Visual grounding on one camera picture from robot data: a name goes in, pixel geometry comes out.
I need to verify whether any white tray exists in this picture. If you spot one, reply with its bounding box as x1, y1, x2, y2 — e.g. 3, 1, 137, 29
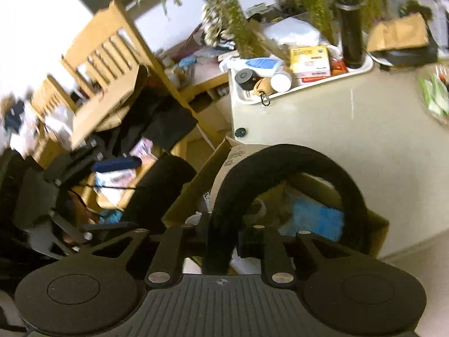
230, 49, 374, 106

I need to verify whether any wooden figure keychain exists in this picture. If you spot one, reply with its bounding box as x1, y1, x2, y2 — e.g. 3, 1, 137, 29
253, 79, 272, 106

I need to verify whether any black round soft hat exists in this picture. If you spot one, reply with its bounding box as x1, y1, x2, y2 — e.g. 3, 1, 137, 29
205, 144, 369, 276

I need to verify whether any brown cardboard box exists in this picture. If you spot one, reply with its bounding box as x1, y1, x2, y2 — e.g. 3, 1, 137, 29
163, 137, 391, 276

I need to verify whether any small black round speaker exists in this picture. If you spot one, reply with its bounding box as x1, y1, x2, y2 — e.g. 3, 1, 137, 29
235, 69, 256, 90

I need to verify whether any blue packet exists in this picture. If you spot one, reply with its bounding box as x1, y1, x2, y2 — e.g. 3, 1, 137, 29
291, 198, 346, 237

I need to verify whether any wooden slatted chair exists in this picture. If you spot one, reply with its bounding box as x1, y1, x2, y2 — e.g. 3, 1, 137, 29
30, 0, 232, 169

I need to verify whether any yellow medicine box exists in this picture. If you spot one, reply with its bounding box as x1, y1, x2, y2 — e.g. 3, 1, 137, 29
289, 46, 332, 79

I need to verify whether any white round jar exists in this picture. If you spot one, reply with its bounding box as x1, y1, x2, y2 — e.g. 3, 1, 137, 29
270, 72, 293, 92

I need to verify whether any wide green wet wipe pack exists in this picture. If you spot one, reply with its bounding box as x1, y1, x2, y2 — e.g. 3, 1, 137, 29
433, 74, 449, 113

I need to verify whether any round woven plate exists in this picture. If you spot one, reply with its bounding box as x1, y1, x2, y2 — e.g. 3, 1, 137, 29
417, 65, 449, 127

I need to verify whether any pink printed bag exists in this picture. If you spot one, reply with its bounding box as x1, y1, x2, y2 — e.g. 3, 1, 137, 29
130, 138, 157, 162

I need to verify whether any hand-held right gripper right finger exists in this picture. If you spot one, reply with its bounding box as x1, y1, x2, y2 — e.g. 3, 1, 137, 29
237, 223, 365, 286

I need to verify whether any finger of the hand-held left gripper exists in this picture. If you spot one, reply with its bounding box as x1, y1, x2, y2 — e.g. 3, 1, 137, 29
49, 212, 141, 250
52, 142, 143, 183

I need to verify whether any dried flower bunch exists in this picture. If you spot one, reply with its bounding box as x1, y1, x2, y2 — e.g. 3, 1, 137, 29
201, 5, 232, 48

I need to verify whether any white plastic bag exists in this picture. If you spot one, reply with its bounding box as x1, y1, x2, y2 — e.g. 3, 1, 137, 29
263, 17, 332, 55

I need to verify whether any thin black cable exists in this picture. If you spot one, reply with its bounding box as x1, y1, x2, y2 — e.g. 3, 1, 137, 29
68, 183, 141, 211

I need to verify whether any wooden side shelf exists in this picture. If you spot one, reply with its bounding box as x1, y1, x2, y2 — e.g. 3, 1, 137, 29
165, 51, 232, 113

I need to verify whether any black cloth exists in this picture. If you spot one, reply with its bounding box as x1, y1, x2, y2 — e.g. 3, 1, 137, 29
102, 65, 199, 155

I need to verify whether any narrow green wet wipe pack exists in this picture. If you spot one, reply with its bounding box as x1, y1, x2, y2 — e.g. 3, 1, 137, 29
419, 79, 437, 108

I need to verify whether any dark flat container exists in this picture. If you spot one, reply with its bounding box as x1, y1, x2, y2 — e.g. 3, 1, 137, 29
372, 44, 439, 67

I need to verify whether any brown paper bag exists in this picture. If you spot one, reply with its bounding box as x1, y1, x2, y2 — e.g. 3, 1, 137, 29
366, 13, 430, 53

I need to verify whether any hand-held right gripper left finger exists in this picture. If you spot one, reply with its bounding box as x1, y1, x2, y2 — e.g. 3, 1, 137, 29
79, 223, 209, 286

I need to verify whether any white and blue tube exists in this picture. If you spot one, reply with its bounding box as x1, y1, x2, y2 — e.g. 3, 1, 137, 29
219, 56, 286, 78

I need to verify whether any black thermos bottle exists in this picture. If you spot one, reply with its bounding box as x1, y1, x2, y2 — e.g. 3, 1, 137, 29
333, 0, 367, 69

